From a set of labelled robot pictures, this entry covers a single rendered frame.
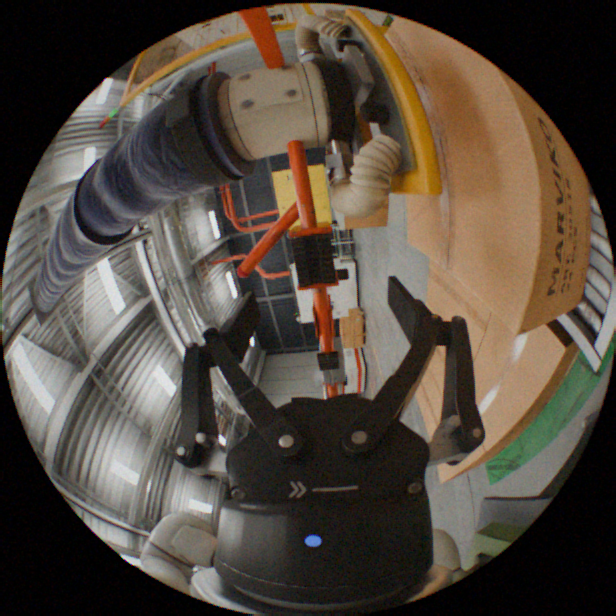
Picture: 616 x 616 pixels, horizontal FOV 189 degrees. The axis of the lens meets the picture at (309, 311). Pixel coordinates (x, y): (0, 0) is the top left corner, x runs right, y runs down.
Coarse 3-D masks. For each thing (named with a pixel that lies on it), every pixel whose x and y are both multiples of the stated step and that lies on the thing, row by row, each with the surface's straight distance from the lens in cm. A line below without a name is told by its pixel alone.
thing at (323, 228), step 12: (300, 228) 30; (312, 228) 28; (324, 228) 28; (300, 240) 27; (312, 240) 28; (324, 240) 27; (300, 252) 27; (312, 252) 28; (324, 252) 27; (300, 264) 28; (312, 264) 29; (324, 264) 28; (300, 276) 28; (312, 276) 29; (324, 276) 28; (336, 276) 31; (300, 288) 30; (312, 288) 30
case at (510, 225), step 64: (448, 64) 39; (448, 128) 38; (512, 128) 29; (448, 192) 39; (512, 192) 28; (576, 192) 46; (448, 256) 41; (512, 256) 28; (576, 256) 45; (512, 320) 29
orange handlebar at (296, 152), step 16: (240, 16) 23; (256, 16) 23; (256, 32) 25; (272, 32) 25; (272, 48) 27; (272, 64) 30; (288, 144) 30; (304, 160) 29; (304, 176) 29; (304, 192) 28; (304, 208) 28; (304, 224) 29; (320, 288) 31; (320, 304) 32; (320, 320) 34; (320, 336) 36; (336, 384) 44
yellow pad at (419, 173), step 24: (360, 24) 33; (336, 48) 34; (360, 48) 32; (384, 48) 28; (384, 72) 26; (408, 72) 25; (384, 96) 26; (408, 96) 22; (384, 120) 25; (408, 120) 22; (408, 144) 21; (432, 144) 21; (408, 168) 22; (432, 168) 20; (408, 192) 24; (432, 192) 20
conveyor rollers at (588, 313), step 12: (588, 192) 66; (600, 216) 65; (600, 240) 63; (600, 252) 64; (588, 264) 65; (612, 264) 64; (588, 276) 64; (600, 276) 64; (600, 288) 63; (588, 312) 65; (588, 324) 66; (600, 324) 64
